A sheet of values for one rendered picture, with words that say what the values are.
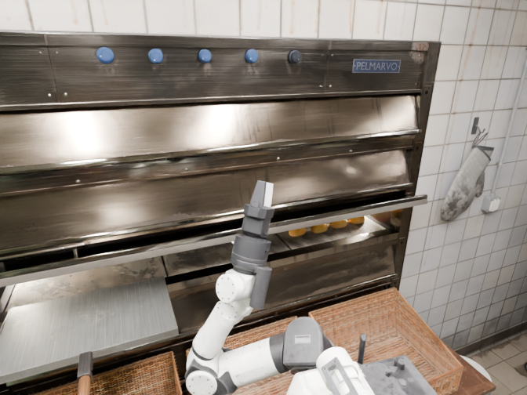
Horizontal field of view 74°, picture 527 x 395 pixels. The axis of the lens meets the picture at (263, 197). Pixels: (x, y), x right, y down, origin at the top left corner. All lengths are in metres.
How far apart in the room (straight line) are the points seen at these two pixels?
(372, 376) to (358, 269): 1.11
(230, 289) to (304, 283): 0.98
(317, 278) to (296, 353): 0.93
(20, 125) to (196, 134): 0.53
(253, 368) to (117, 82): 0.94
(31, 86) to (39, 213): 0.40
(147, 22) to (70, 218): 0.69
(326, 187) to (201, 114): 0.63
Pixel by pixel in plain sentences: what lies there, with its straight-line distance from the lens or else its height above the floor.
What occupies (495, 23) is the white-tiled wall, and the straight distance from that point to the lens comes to 2.09.
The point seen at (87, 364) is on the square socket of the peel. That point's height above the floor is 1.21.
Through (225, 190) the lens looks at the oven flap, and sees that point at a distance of 1.38.
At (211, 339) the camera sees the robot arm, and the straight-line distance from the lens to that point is 0.93.
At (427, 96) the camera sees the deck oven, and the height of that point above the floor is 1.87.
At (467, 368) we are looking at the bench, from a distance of 2.21.
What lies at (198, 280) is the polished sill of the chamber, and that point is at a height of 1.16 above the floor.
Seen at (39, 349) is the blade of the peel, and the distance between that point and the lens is 1.38.
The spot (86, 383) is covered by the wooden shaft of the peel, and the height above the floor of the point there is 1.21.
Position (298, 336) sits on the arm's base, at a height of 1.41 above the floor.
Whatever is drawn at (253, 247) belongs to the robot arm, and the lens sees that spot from 0.81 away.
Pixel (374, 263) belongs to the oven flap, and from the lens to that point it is 1.98.
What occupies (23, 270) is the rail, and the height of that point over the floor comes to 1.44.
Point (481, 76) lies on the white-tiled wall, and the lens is 2.08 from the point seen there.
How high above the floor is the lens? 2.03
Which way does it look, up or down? 22 degrees down
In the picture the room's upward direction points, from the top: straight up
